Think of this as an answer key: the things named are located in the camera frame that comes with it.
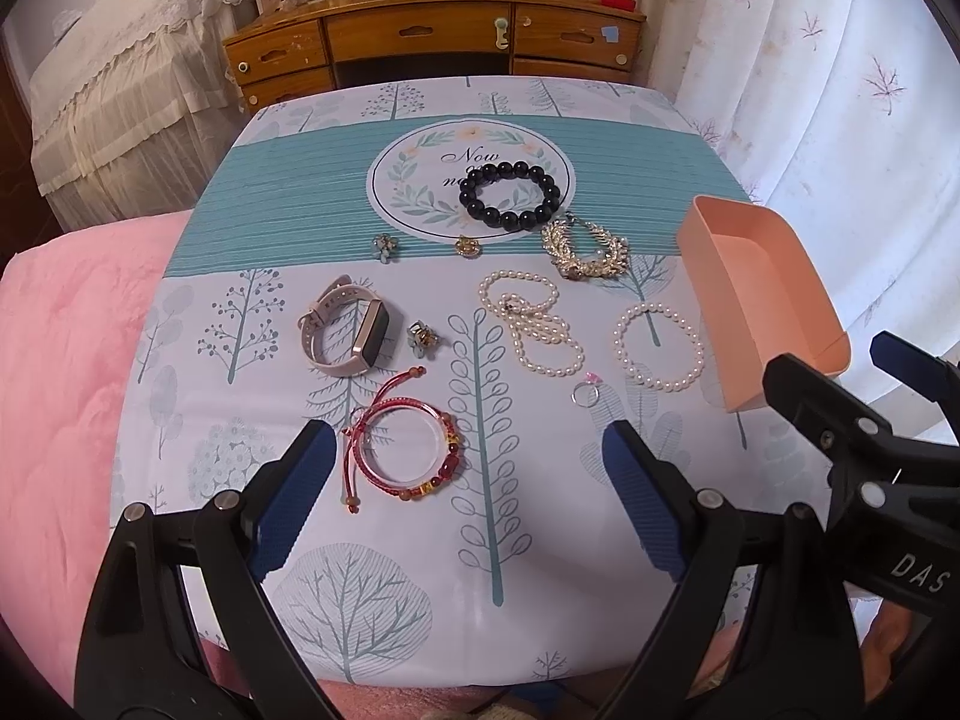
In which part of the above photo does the black bead bracelet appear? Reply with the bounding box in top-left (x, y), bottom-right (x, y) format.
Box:
top-left (457, 161), bottom-right (563, 233)

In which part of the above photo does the long pearl necklace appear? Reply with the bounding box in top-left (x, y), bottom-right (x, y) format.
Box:
top-left (476, 268), bottom-right (586, 379)

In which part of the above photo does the pearl bracelet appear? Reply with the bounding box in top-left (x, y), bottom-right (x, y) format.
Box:
top-left (610, 301), bottom-right (708, 395)

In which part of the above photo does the white floral curtain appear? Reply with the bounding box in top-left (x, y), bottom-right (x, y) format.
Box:
top-left (635, 0), bottom-right (958, 442)

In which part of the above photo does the clear pink bangle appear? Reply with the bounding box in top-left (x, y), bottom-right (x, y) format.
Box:
top-left (347, 397), bottom-right (462, 500)

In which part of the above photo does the pink paper box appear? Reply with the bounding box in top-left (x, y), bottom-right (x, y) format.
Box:
top-left (677, 195), bottom-right (851, 413)

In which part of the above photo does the gold round brooch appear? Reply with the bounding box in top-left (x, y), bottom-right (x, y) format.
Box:
top-left (454, 236), bottom-right (482, 259)

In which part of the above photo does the wooden desk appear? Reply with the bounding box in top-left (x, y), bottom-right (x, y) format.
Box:
top-left (223, 0), bottom-right (646, 112)

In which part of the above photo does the tree-print tablecloth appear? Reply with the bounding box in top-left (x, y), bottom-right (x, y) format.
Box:
top-left (109, 73), bottom-right (887, 691)

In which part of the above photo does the red box on desk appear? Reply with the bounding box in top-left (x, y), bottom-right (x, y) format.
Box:
top-left (601, 0), bottom-right (638, 13)

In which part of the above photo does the pink blanket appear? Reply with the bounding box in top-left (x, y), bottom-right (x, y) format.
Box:
top-left (0, 211), bottom-right (189, 697)

